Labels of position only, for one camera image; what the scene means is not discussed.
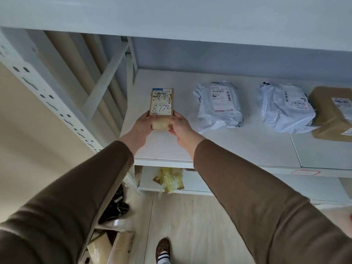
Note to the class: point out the grey mailer bag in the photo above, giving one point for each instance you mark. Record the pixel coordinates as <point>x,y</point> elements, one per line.
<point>220,107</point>
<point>286,109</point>

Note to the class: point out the narrow cardboard box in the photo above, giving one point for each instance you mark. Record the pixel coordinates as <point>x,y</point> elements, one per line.
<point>327,118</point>

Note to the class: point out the large printed cardboard box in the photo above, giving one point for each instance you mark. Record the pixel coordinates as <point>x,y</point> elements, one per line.
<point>121,244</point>

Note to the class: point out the glossy yellowish cardboard box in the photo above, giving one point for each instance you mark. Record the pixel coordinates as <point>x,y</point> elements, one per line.
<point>162,101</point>

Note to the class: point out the white metal shelving rack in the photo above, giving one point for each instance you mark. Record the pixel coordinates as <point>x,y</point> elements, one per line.
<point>192,21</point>

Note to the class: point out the person's left hand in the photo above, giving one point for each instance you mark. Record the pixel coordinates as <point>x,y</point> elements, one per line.
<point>141,129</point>

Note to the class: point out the person's right hand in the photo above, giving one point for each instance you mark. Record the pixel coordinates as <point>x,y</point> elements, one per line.
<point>183,131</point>

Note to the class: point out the yellow plastic bag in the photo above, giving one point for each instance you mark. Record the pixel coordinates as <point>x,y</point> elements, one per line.
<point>169,180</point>

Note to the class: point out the black plastic bag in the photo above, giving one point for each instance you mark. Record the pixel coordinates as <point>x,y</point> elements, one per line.
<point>115,206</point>

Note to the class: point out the person's left forearm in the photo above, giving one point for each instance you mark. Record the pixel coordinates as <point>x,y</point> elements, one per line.
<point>63,208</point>

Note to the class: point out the person's brown shoe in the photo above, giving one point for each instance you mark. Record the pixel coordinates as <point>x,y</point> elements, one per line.
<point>162,247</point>

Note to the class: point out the person's right forearm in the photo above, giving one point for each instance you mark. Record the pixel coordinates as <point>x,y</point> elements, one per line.
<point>275,211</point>

